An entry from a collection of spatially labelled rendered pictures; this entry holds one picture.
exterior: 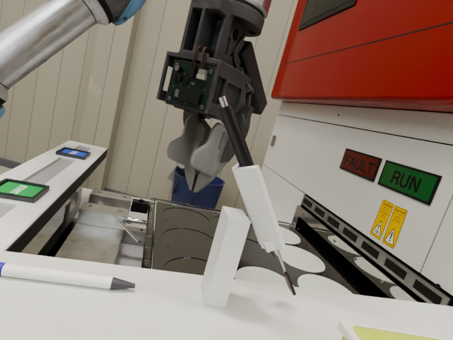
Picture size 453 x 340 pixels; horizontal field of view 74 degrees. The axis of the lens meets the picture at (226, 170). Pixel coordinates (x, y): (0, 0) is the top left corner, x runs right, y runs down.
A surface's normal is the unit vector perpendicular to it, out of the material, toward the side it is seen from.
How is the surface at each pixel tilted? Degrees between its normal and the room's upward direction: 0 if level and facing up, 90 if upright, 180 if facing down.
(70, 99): 90
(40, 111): 90
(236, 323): 0
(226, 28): 90
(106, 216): 90
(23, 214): 0
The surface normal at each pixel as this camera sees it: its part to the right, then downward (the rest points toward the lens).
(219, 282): 0.20, 0.24
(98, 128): -0.08, 0.17
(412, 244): -0.94, -0.21
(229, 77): 0.82, 0.32
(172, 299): 0.26, -0.95
